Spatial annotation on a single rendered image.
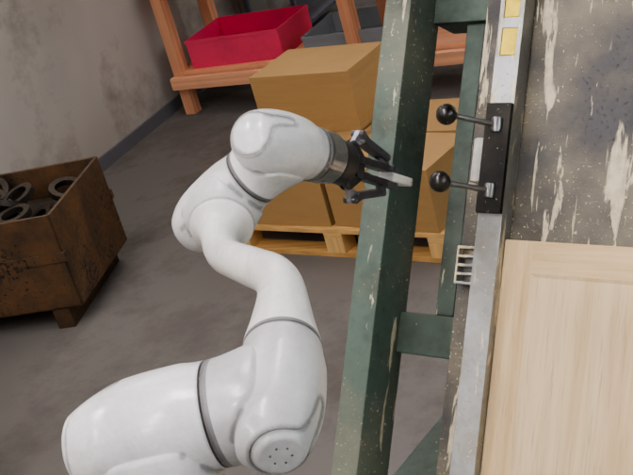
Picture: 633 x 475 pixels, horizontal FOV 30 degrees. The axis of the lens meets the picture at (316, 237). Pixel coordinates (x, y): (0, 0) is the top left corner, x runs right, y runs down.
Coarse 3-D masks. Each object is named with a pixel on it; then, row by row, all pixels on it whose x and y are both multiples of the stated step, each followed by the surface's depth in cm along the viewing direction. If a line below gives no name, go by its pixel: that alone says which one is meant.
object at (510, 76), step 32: (512, 64) 213; (512, 96) 212; (512, 128) 212; (512, 160) 213; (512, 192) 213; (480, 224) 213; (480, 256) 212; (480, 288) 211; (480, 320) 210; (480, 352) 210; (480, 384) 209; (480, 416) 208; (480, 448) 209
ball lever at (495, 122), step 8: (448, 104) 207; (440, 112) 207; (448, 112) 206; (456, 112) 207; (440, 120) 207; (448, 120) 207; (464, 120) 209; (472, 120) 210; (480, 120) 210; (488, 120) 211; (496, 120) 211; (496, 128) 211
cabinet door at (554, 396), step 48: (528, 288) 208; (576, 288) 203; (624, 288) 198; (528, 336) 207; (576, 336) 202; (624, 336) 197; (528, 384) 206; (576, 384) 201; (624, 384) 196; (528, 432) 205; (576, 432) 200; (624, 432) 195
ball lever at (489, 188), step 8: (432, 176) 206; (440, 176) 205; (448, 176) 206; (432, 184) 206; (440, 184) 205; (448, 184) 206; (456, 184) 208; (464, 184) 209; (488, 184) 210; (488, 192) 210
